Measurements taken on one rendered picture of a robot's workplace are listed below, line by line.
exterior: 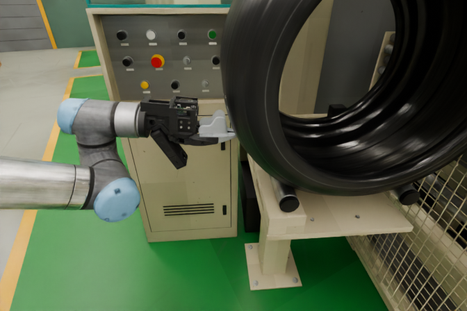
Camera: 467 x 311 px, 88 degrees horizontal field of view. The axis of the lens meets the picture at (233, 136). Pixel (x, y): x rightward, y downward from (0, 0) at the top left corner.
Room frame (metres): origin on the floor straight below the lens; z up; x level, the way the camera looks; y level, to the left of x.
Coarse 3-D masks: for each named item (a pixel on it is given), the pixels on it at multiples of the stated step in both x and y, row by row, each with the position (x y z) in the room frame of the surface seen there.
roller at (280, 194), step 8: (272, 184) 0.46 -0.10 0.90; (280, 184) 0.43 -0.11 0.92; (280, 192) 0.41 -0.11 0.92; (288, 192) 0.40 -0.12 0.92; (280, 200) 0.39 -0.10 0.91; (288, 200) 0.38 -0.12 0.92; (296, 200) 0.39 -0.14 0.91; (280, 208) 0.39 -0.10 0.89; (288, 208) 0.38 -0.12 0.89; (296, 208) 0.39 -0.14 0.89
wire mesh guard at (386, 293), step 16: (448, 176) 0.51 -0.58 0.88; (464, 176) 0.48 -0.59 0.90; (400, 208) 0.60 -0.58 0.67; (448, 224) 0.45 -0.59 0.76; (464, 224) 0.42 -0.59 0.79; (352, 240) 0.74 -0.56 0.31; (384, 240) 0.60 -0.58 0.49; (464, 240) 0.41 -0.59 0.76; (416, 256) 0.48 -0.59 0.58; (432, 272) 0.42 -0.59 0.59; (448, 272) 0.39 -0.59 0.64; (384, 288) 0.52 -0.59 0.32; (432, 288) 0.40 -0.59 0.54; (464, 304) 0.33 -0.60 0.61
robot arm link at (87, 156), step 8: (80, 144) 0.42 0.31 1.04; (104, 144) 0.43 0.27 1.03; (112, 144) 0.44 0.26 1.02; (80, 152) 0.42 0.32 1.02; (88, 152) 0.41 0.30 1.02; (96, 152) 0.42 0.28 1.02; (104, 152) 0.42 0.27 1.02; (112, 152) 0.43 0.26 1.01; (80, 160) 0.42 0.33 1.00; (88, 160) 0.40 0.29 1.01; (96, 160) 0.39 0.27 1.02; (120, 160) 0.41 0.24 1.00
